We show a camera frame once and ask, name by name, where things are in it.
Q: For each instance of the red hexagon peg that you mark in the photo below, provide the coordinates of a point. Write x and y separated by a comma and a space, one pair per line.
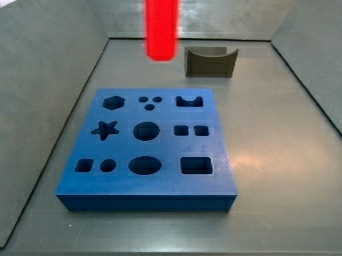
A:
161, 16

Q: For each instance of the blue shape sorter block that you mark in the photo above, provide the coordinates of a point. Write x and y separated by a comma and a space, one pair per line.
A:
149, 154

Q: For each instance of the dark olive curved block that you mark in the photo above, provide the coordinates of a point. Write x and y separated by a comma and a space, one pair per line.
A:
210, 62

